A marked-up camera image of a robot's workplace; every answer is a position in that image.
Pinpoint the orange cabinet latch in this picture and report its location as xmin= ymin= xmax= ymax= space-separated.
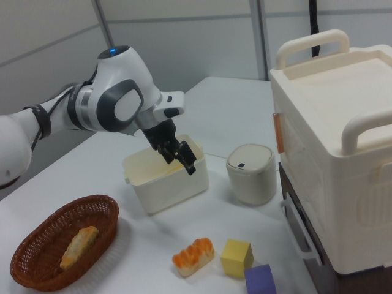
xmin=273 ymin=112 xmax=284 ymax=153

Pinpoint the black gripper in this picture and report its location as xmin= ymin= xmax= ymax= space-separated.
xmin=141 ymin=119 xmax=197 ymax=176

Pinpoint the orange glazed bread loaf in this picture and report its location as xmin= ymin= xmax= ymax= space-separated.
xmin=171 ymin=237 xmax=216 ymax=278

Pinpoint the purple foam cube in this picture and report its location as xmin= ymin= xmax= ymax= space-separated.
xmin=243 ymin=263 xmax=277 ymax=294

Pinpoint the white drawer handle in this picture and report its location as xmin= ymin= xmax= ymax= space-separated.
xmin=279 ymin=200 xmax=323 ymax=266

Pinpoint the small white lidded bin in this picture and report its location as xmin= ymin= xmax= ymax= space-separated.
xmin=225 ymin=143 xmax=276 ymax=205

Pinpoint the black hanging pole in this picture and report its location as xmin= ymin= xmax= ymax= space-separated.
xmin=307 ymin=0 xmax=322 ymax=58

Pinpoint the white rectangular plastic container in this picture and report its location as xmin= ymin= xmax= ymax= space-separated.
xmin=122 ymin=134 xmax=210 ymax=215

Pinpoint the brown wicker oval basket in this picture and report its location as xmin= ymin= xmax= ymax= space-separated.
xmin=9 ymin=194 xmax=120 ymax=290

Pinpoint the large cream plastic cabinet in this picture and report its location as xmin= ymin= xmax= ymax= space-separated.
xmin=269 ymin=29 xmax=392 ymax=277

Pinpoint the long bread roll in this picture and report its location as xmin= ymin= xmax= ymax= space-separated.
xmin=59 ymin=225 xmax=100 ymax=271

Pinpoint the dark drawer unit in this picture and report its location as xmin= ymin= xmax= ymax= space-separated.
xmin=277 ymin=161 xmax=339 ymax=294

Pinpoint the yellow foam cube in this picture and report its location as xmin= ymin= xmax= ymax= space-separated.
xmin=220 ymin=239 xmax=254 ymax=279

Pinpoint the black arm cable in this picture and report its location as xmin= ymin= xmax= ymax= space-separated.
xmin=30 ymin=64 xmax=99 ymax=151

